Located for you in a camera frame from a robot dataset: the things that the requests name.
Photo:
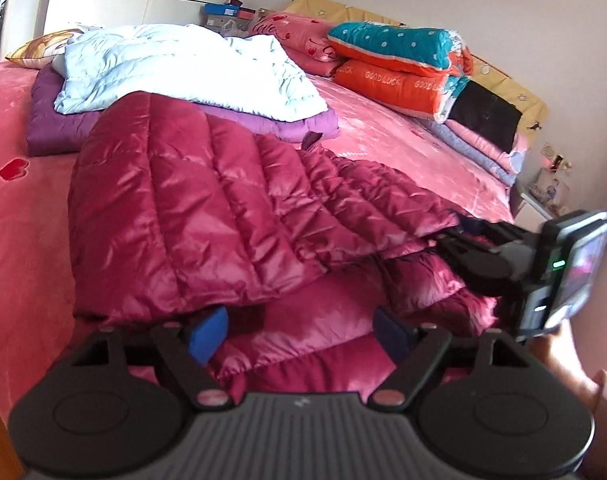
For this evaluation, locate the pink heart print pillow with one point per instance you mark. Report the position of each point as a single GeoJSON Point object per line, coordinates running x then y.
{"type": "Point", "coordinates": [293, 32]}
{"type": "Point", "coordinates": [318, 65]}

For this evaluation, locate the person's right forearm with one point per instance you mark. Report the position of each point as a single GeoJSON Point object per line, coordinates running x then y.
{"type": "Point", "coordinates": [563, 360]}

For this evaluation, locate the yellow padded headboard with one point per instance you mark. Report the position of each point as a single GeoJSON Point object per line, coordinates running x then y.
{"type": "Point", "coordinates": [528, 105]}

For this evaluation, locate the pink plush bed blanket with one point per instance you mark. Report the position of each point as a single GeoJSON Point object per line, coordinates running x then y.
{"type": "Point", "coordinates": [23, 240]}

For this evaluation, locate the red puffer jacket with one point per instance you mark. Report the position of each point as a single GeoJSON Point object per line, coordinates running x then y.
{"type": "Point", "coordinates": [208, 210]}

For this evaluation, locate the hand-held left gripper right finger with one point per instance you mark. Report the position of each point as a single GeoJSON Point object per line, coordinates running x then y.
{"type": "Point", "coordinates": [391, 332]}

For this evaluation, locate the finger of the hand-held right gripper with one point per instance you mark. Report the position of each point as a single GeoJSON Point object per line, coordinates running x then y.
{"type": "Point", "coordinates": [468, 265]}
{"type": "Point", "coordinates": [488, 232]}

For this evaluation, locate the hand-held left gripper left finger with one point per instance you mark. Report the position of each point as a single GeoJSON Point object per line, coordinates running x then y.
{"type": "Point", "coordinates": [208, 335]}

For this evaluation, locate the beige wall switch plate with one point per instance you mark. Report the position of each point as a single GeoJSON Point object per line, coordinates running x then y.
{"type": "Point", "coordinates": [550, 152]}

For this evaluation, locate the teal and orange folded quilt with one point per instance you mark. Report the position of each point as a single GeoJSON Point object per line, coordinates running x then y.
{"type": "Point", "coordinates": [383, 85]}

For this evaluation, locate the blue shoe box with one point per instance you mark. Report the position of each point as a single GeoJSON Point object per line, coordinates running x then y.
{"type": "Point", "coordinates": [222, 9]}

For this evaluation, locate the white nightstand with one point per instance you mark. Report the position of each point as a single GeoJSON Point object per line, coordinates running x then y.
{"type": "Point", "coordinates": [526, 202]}

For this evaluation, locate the cartoon print pillow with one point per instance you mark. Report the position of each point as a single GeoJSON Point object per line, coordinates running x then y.
{"type": "Point", "coordinates": [38, 50]}

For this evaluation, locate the photo frame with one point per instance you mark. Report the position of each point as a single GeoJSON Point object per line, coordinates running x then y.
{"type": "Point", "coordinates": [553, 192]}

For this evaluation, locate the pink folded blanket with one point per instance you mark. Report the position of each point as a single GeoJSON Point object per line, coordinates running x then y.
{"type": "Point", "coordinates": [503, 157]}

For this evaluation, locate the light blue comforter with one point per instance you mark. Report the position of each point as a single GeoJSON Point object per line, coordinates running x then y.
{"type": "Point", "coordinates": [183, 65]}

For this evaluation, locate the purple quilted cloth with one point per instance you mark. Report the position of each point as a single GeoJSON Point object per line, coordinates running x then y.
{"type": "Point", "coordinates": [53, 130]}

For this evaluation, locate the black folded cloth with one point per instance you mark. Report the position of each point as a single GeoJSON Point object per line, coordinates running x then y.
{"type": "Point", "coordinates": [483, 115]}

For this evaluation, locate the grey shoe box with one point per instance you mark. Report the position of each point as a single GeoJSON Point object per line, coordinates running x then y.
{"type": "Point", "coordinates": [216, 21]}

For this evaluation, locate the white plastic bag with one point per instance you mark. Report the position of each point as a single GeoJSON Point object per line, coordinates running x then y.
{"type": "Point", "coordinates": [233, 29]}

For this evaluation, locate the grey-blue folded blanket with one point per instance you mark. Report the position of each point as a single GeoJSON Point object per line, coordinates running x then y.
{"type": "Point", "coordinates": [453, 137]}

